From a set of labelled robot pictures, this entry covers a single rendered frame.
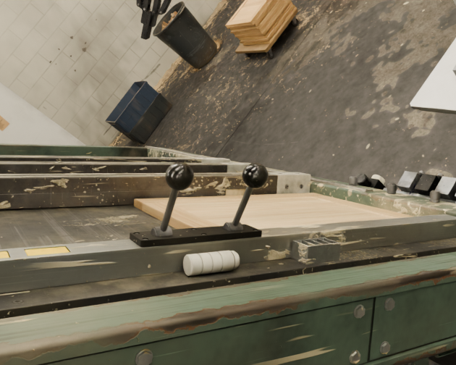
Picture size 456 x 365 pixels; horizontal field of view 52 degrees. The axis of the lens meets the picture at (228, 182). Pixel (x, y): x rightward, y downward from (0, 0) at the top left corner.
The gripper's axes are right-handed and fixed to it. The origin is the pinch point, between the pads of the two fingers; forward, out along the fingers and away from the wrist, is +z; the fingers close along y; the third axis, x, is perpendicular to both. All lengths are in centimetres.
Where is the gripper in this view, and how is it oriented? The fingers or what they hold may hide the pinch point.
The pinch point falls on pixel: (148, 24)
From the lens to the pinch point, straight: 133.6
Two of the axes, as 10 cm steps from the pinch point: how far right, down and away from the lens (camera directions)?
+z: -2.8, 8.3, 4.9
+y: -9.4, -3.5, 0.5
